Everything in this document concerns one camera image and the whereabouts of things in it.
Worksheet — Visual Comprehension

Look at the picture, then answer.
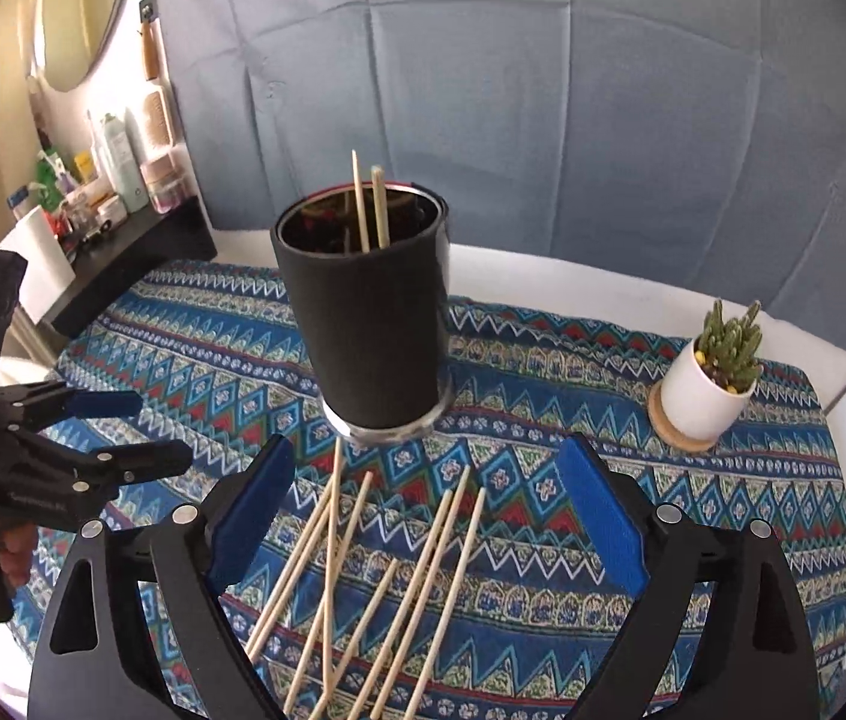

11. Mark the white paper sheet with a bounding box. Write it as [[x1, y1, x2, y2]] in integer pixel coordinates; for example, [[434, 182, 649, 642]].
[[0, 208, 76, 323]]

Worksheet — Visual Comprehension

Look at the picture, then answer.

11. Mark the green bottle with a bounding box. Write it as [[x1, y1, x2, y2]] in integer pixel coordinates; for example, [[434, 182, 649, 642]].
[[36, 151, 65, 215]]

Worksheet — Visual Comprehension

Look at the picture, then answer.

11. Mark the black side shelf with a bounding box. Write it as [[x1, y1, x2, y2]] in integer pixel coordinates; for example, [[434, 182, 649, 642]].
[[41, 197, 218, 338]]

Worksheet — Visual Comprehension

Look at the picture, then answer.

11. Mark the round wooden coaster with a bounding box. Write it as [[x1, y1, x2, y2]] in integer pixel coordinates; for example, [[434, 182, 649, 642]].
[[647, 382, 716, 454]]

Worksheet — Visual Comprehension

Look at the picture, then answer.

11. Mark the white pot with succulent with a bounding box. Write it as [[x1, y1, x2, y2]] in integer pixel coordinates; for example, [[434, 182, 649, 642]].
[[661, 299, 763, 440]]

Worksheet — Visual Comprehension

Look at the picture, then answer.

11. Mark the white lotion bottle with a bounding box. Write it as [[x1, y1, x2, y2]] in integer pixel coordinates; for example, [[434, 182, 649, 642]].
[[101, 114, 149, 215]]

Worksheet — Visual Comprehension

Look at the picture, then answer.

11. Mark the pink glass jar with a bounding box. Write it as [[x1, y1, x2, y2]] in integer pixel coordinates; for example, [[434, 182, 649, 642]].
[[140, 153, 188, 215]]

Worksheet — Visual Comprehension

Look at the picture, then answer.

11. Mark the blue patterned tablecloth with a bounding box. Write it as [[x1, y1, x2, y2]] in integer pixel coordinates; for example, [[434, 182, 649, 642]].
[[50, 262, 846, 718]]

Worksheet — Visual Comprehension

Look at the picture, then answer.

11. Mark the black cylindrical utensil holder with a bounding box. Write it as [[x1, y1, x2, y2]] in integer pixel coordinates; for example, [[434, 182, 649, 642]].
[[270, 182, 452, 445]]

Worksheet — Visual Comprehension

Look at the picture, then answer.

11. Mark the blue-grey padded headboard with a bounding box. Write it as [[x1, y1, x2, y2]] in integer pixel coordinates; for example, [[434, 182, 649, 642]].
[[158, 0, 846, 348]]

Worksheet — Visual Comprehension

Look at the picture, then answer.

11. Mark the round wall mirror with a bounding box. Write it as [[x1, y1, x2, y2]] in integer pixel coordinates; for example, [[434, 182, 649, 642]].
[[32, 0, 125, 93]]

